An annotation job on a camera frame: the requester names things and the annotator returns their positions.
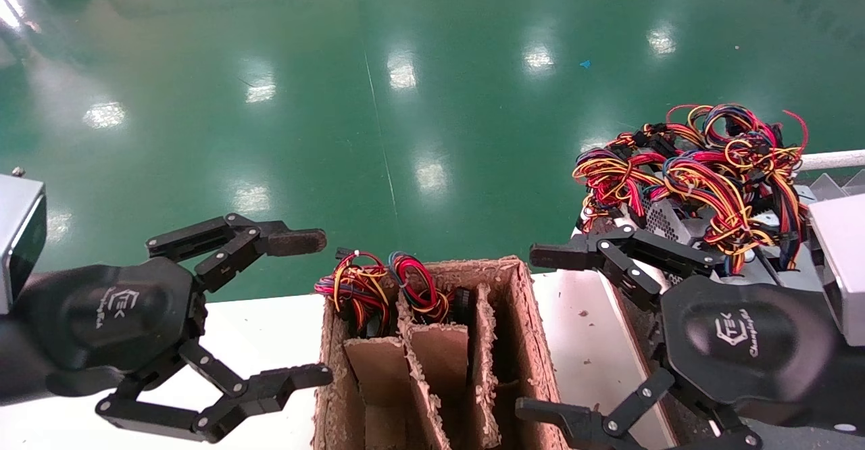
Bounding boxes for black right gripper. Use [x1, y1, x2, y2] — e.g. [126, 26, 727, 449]
[515, 226, 865, 450]

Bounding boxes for power supply orange red cables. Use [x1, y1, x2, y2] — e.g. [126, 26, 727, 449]
[573, 145, 707, 285]

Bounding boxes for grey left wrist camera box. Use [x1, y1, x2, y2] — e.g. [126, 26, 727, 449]
[0, 170, 48, 316]

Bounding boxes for ragged brown cardboard box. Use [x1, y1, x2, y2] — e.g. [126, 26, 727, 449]
[312, 255, 568, 450]

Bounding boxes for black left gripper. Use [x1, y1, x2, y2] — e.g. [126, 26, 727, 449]
[27, 214, 333, 444]

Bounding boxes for power supply purple looped cables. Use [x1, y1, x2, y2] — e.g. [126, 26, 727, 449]
[666, 103, 810, 167]

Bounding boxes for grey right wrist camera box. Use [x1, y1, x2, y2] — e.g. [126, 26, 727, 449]
[808, 193, 865, 347]

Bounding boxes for power supply red blue cables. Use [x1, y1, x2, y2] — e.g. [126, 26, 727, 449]
[659, 156, 812, 282]

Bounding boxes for power supply black connector cables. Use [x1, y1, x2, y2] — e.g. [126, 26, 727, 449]
[608, 122, 683, 161]

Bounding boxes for white rail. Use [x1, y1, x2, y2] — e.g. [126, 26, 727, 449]
[799, 149, 865, 172]

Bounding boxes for power supply black yellow cables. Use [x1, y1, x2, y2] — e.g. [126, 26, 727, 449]
[314, 247, 394, 339]

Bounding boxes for power supply red looped cables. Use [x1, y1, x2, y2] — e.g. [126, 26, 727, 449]
[389, 252, 474, 326]

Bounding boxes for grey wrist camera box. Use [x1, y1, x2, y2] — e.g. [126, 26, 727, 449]
[808, 193, 865, 347]
[0, 170, 48, 316]

